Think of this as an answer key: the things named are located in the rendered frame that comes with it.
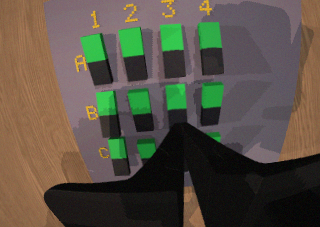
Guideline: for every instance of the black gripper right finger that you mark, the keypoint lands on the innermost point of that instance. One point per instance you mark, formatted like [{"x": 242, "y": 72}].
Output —
[{"x": 233, "y": 189}]

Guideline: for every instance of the grey switch panel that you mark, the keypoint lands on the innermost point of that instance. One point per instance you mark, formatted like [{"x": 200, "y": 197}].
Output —
[{"x": 130, "y": 69}]

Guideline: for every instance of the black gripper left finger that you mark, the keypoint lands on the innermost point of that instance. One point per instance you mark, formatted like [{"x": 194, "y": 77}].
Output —
[{"x": 154, "y": 197}]

